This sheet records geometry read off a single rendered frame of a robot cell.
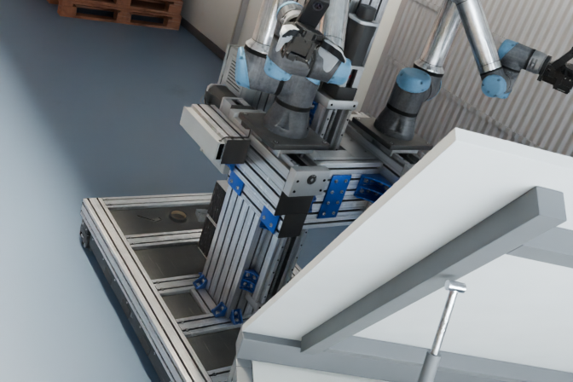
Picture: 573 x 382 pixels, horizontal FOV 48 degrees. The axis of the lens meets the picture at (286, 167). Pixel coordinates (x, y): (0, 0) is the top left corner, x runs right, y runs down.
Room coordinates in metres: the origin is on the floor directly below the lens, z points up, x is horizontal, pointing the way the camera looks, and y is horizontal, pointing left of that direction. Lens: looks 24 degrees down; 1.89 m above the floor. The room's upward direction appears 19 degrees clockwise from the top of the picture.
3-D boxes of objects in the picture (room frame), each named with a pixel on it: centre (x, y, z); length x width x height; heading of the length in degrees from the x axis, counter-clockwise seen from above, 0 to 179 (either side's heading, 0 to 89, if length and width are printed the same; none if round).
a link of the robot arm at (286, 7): (1.62, 0.10, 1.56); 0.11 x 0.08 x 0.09; 15
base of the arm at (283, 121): (1.91, 0.04, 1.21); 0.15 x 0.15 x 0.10
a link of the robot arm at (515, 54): (2.26, -0.62, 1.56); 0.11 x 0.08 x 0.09; 67
